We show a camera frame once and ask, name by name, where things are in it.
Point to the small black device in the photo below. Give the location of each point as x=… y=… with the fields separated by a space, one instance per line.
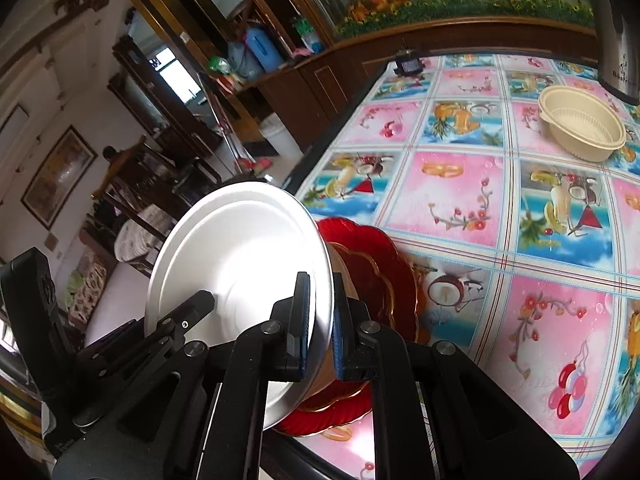
x=407 y=65

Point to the dark wooden cabinet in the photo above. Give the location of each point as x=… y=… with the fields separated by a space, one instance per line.
x=310 y=85

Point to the beige ribbed plastic bowl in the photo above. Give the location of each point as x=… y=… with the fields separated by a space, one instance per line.
x=582 y=125

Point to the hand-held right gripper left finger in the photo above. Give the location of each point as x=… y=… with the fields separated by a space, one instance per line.
x=301 y=330

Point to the wooden chair with patterned cushion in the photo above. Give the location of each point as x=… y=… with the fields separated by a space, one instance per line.
x=135 y=235

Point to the red scalloped plastic plate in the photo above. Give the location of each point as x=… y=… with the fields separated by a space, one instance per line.
x=380 y=280

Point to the green and white bottle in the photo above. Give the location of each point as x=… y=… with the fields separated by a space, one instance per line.
x=310 y=35

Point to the window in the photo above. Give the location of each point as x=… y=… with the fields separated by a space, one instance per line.
x=175 y=76

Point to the steel thermos jug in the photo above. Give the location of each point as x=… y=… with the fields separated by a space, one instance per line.
x=617 y=35

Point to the white plastic bucket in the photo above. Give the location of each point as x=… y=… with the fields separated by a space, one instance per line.
x=277 y=140

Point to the blue plastic bottle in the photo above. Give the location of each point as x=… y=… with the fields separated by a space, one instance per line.
x=262 y=49

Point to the framed wall picture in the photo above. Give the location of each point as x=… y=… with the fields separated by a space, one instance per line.
x=57 y=180

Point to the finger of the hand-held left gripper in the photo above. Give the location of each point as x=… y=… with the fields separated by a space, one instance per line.
x=125 y=347
x=192 y=309

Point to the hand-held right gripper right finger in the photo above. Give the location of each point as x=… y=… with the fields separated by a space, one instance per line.
x=340 y=340

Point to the printed fruit tablecloth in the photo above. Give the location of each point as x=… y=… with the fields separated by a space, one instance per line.
x=500 y=220

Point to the large white bowl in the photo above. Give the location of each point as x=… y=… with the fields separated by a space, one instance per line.
x=240 y=285

